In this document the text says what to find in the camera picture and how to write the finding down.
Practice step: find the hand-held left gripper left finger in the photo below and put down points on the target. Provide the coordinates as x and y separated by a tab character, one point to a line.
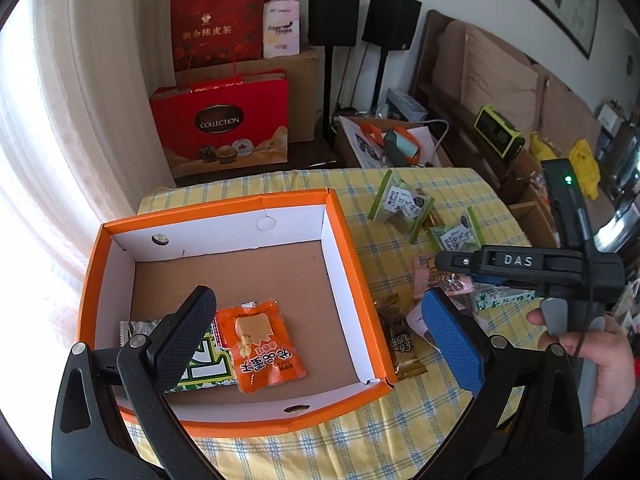
182	340

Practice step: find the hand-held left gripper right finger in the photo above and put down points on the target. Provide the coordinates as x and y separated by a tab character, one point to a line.
450	340

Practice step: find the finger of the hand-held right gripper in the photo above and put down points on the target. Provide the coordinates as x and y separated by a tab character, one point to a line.
460	261
505	280

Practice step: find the large white green seaweed packet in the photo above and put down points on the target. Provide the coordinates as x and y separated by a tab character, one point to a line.
505	299

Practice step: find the green pastry packet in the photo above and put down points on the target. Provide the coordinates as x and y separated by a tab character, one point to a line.
395	200
452	235

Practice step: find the pink snack packet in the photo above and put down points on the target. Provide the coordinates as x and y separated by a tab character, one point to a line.
417	322
435	280

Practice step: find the brown gold snack packet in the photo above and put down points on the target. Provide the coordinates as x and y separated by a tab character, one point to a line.
400	335

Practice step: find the orange snack packet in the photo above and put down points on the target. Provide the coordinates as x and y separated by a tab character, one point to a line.
260	345

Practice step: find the orange cardboard box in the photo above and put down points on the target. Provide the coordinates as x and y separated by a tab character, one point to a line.
250	280

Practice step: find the person's right forearm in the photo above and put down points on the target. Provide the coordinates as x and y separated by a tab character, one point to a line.
620	450

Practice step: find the person's right hand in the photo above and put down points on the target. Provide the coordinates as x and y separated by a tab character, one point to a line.
615	370

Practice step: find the yellow plastic bag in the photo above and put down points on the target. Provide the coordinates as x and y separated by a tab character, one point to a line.
542	149
585	167

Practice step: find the orange teal hand tool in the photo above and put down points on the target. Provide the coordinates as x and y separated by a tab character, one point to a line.
400	145

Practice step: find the green black portable device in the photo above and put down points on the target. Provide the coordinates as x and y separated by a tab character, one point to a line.
497	132

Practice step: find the wooden sofa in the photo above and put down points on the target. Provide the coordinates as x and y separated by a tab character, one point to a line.
440	105

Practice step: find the open cardboard box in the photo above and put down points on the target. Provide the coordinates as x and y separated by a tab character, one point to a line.
350	140

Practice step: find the grey appliance box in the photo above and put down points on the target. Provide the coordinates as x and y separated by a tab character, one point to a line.
405	105

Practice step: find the brown sofa cushion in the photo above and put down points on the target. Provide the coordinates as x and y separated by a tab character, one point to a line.
565	110
490	75

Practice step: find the black speaker stand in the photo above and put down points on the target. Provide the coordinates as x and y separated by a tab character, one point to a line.
330	90
380	77

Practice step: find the red chocolate gift box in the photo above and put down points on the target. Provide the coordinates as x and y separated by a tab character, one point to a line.
215	125

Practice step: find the large brown cardboard box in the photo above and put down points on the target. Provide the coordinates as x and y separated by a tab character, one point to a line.
305	95

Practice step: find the white curtain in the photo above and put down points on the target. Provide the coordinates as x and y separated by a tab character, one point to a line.
65	135

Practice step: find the black speaker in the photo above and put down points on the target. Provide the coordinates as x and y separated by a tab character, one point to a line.
334	10
391	20

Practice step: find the red paper gift bag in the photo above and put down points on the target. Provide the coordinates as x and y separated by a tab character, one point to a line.
217	25

